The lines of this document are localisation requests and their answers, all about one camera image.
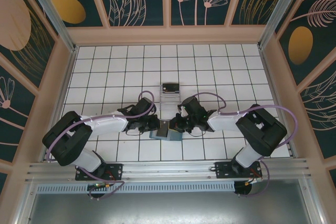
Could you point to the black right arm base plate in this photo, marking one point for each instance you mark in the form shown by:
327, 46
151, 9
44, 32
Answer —
223, 170

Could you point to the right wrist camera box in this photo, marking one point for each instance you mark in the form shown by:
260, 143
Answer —
191, 106

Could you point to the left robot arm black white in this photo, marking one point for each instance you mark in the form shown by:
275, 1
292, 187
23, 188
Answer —
105, 125

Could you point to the grey credit card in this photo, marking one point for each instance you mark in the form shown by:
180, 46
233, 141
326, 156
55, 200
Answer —
164, 129

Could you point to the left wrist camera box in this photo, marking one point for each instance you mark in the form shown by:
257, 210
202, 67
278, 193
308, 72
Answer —
145, 106

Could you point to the aluminium mounting rail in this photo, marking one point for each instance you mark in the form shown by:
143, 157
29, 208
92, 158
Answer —
168, 169

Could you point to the grey metal sheet panel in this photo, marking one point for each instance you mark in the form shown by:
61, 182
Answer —
168, 208

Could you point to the teal leather card holder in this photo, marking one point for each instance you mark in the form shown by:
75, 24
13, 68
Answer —
174, 137

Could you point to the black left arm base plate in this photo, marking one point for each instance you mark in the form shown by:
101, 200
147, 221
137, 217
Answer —
115, 170

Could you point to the aluminium frame post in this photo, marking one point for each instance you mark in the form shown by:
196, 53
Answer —
53, 11
279, 11

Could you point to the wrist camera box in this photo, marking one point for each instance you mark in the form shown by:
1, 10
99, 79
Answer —
145, 106
191, 106

